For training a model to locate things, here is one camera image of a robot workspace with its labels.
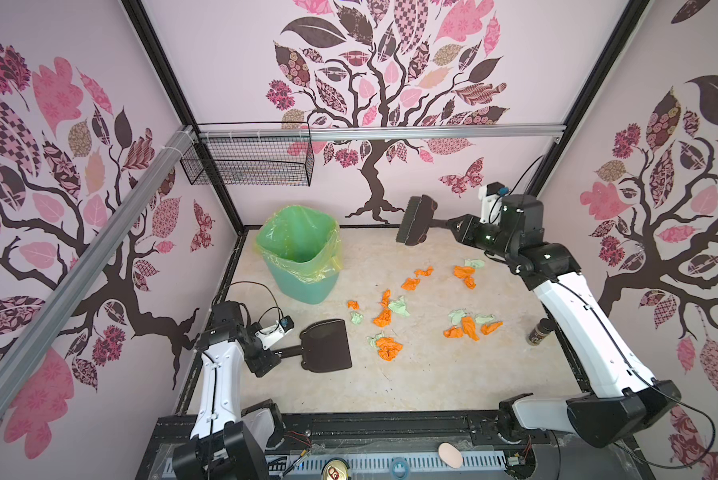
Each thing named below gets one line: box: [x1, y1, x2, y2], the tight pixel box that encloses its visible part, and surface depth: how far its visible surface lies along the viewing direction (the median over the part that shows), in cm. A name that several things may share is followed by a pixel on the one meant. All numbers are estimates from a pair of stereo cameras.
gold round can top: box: [322, 460, 349, 480], surface depth 61 cm
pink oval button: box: [438, 442, 463, 469], surface depth 71 cm
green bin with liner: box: [254, 204, 343, 305], surface depth 89 cm
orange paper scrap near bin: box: [373, 289, 392, 328], surface depth 97 cm
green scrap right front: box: [448, 309, 496, 326], surface depth 96 cm
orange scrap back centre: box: [400, 266, 435, 291], surface depth 105 cm
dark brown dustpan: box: [273, 319, 353, 373], surface depth 89 cm
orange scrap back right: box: [453, 265, 476, 290], surface depth 108 cm
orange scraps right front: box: [443, 316, 504, 341], surface depth 92 cm
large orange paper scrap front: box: [376, 337, 403, 362], surface depth 89 cm
